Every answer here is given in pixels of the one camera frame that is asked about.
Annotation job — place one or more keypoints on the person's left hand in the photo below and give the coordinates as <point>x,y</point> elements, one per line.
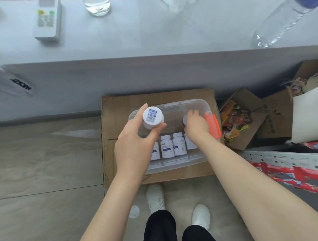
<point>131,149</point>

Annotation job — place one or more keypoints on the person's right hand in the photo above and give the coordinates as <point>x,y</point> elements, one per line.
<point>197,126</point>

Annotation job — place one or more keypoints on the clear bin orange handles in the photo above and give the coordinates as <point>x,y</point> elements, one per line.
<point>174,111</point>

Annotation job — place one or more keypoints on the person's left forearm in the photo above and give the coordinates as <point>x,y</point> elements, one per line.
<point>114,208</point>

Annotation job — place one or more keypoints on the person's right forearm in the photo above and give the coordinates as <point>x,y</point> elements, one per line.
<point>260,198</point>

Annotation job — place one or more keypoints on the closed brown cardboard box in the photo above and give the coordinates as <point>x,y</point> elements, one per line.
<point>114,104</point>

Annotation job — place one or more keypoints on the open brown cardboard box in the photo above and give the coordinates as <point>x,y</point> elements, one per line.
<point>248,99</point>

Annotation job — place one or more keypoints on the torn brown cardboard box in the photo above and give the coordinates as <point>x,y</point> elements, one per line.
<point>275,114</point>

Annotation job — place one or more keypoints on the person's black trousers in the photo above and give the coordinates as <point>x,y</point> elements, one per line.
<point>159,228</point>

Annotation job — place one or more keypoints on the person's right white shoe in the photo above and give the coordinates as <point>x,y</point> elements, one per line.
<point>201,216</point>

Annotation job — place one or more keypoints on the clear water bottle blue label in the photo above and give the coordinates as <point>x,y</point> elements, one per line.
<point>280,22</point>

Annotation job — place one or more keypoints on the pile of colourful snack packets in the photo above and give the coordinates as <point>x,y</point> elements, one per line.
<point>236,119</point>

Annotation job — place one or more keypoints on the bunch of red snack strips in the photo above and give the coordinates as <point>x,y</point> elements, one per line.
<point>285,172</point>

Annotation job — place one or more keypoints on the gray window sill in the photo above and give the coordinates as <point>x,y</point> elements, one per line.
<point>161,32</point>

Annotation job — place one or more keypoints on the clear glass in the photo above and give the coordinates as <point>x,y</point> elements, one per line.
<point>97,7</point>

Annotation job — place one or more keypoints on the small white green carton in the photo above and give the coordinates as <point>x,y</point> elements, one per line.
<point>47,22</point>

